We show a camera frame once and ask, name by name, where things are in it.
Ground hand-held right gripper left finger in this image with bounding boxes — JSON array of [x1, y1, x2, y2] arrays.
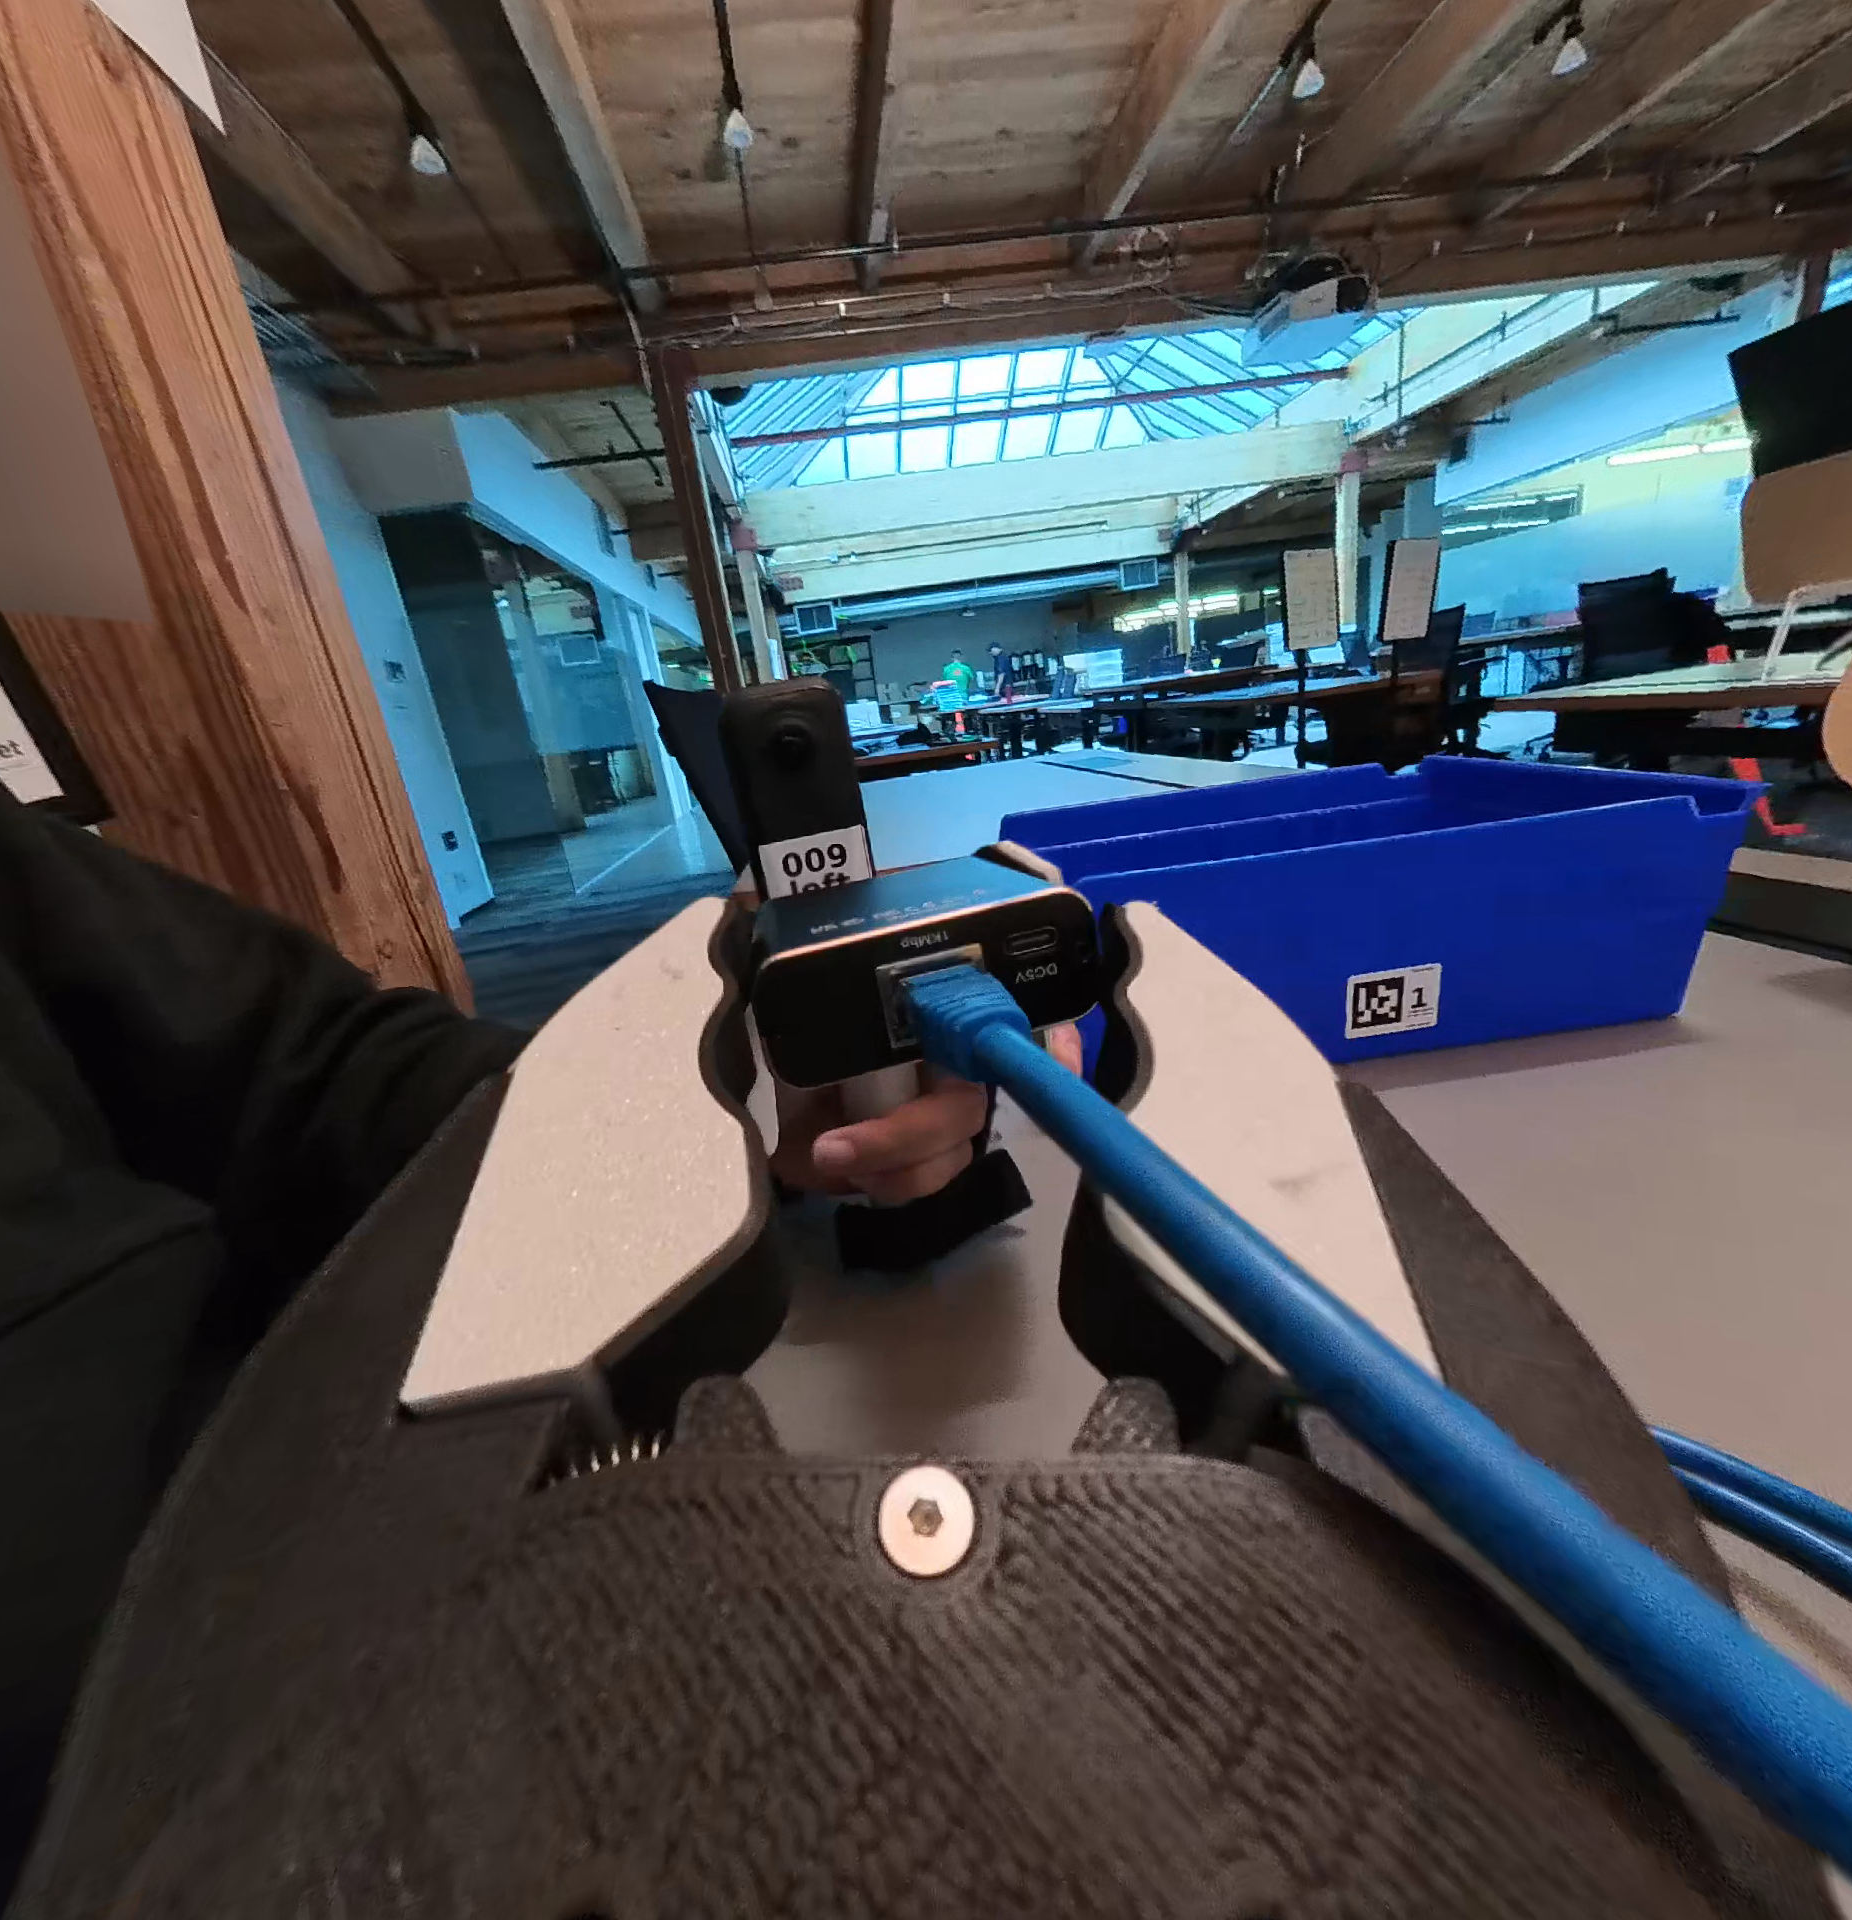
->
[[401, 897, 794, 1412]]

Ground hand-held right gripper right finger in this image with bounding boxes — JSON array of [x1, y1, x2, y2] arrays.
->
[[1059, 898, 1444, 1420]]

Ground black ethernet splitter box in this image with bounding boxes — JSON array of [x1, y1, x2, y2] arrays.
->
[[754, 854, 1101, 1088]]

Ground blue ethernet cable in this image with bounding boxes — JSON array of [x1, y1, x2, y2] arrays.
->
[[904, 958, 1852, 1898]]

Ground blue plastic bin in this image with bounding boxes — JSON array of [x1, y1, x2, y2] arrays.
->
[[1002, 754, 1760, 1067]]

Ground person's left forearm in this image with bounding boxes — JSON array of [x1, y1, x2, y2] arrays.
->
[[55, 898, 529, 1322]]

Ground grey desk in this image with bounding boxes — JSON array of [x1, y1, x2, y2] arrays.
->
[[852, 750, 1852, 1650]]

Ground person's left hand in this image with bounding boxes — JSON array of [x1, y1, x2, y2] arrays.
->
[[774, 1025, 1088, 1207]]

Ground dark office chair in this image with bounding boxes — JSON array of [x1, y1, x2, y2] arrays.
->
[[643, 678, 736, 872]]

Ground orange traffic cone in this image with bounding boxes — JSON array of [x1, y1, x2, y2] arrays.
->
[[1724, 754, 1806, 842]]

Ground ceiling projector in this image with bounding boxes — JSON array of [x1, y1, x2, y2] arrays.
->
[[1241, 250, 1378, 368]]

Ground framed marker sign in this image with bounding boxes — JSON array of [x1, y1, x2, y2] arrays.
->
[[0, 606, 113, 823]]

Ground cardboard panel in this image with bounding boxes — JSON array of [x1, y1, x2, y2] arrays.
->
[[1740, 443, 1852, 603]]

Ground black monitor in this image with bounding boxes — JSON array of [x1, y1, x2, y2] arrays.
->
[[1729, 284, 1852, 482]]

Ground white paper notice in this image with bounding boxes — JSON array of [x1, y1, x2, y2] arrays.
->
[[92, 0, 228, 130]]

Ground wooden post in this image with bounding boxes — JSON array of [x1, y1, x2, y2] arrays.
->
[[0, 0, 469, 998]]

